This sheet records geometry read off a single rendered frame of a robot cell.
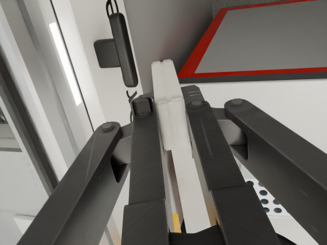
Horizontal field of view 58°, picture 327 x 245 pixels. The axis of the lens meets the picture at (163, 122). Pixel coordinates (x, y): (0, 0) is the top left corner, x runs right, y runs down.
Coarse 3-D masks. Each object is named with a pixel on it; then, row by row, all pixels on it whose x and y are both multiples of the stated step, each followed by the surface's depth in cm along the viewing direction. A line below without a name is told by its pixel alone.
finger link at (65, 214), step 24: (96, 144) 13; (72, 168) 12; (96, 168) 11; (120, 168) 14; (72, 192) 10; (96, 192) 11; (48, 216) 9; (72, 216) 9; (96, 216) 11; (24, 240) 9; (48, 240) 9; (72, 240) 9; (96, 240) 11
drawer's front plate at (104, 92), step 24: (72, 0) 26; (96, 0) 30; (120, 0) 35; (72, 24) 27; (96, 24) 30; (72, 48) 28; (96, 72) 30; (120, 72) 35; (96, 96) 30; (120, 96) 35; (96, 120) 32; (120, 120) 35
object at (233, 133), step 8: (184, 88) 18; (192, 88) 18; (184, 96) 17; (192, 96) 17; (200, 96) 16; (216, 112) 15; (224, 120) 14; (224, 128) 14; (232, 128) 14; (224, 136) 14; (232, 136) 14; (240, 136) 14; (232, 144) 14; (240, 144) 14
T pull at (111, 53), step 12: (120, 24) 27; (120, 36) 28; (96, 48) 29; (108, 48) 29; (120, 48) 28; (108, 60) 29; (120, 60) 29; (132, 60) 29; (132, 72) 30; (132, 84) 30
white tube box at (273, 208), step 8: (240, 168) 49; (248, 176) 47; (256, 184) 47; (256, 192) 48; (264, 192) 48; (264, 200) 49; (272, 200) 48; (264, 208) 50; (272, 208) 48; (280, 208) 48; (272, 216) 49; (280, 216) 48; (288, 216) 48
